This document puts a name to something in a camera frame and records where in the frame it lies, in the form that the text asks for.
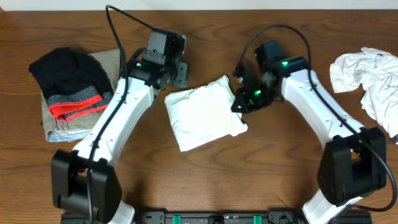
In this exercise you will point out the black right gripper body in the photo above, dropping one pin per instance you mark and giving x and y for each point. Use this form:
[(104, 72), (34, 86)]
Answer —
[(259, 96)]

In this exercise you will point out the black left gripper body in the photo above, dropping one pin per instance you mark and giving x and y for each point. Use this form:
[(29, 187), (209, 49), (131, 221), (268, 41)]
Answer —
[(175, 75)]

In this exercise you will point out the white printed t-shirt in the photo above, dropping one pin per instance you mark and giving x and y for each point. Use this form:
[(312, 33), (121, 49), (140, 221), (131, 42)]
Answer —
[(201, 115)]

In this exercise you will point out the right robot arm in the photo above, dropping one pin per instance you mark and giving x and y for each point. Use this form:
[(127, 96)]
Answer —
[(351, 167)]

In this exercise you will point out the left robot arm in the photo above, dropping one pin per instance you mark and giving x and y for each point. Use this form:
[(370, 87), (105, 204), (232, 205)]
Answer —
[(84, 181)]

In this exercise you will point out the black garment with red trim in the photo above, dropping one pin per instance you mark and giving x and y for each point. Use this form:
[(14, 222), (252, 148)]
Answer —
[(73, 84)]

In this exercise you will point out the folded khaki pants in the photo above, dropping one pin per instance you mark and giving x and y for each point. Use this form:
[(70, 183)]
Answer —
[(78, 128)]

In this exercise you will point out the crumpled white garment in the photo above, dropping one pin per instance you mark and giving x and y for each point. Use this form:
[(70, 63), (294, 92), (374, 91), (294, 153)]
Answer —
[(375, 71)]

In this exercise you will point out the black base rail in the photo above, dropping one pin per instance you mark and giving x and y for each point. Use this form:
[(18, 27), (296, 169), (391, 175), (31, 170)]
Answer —
[(270, 217)]

